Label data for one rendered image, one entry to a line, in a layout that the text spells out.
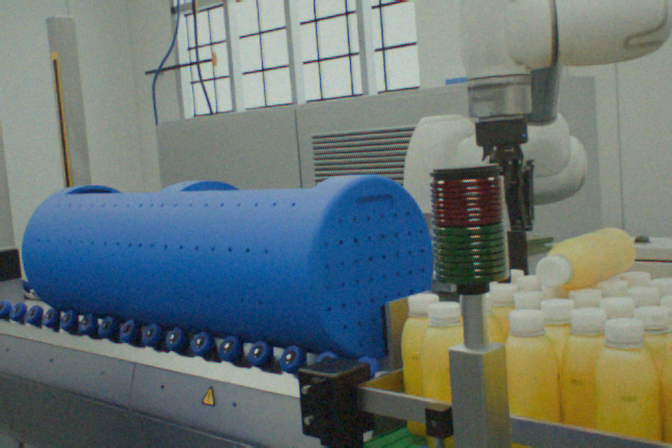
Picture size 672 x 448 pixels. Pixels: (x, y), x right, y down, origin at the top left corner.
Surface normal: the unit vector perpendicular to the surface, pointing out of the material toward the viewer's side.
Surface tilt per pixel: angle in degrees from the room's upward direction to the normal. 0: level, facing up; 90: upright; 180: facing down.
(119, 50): 90
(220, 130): 90
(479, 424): 90
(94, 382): 70
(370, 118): 90
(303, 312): 109
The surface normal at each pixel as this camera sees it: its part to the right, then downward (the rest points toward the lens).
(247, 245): -0.68, -0.22
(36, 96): 0.68, 0.02
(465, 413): -0.70, 0.12
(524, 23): -0.05, 0.07
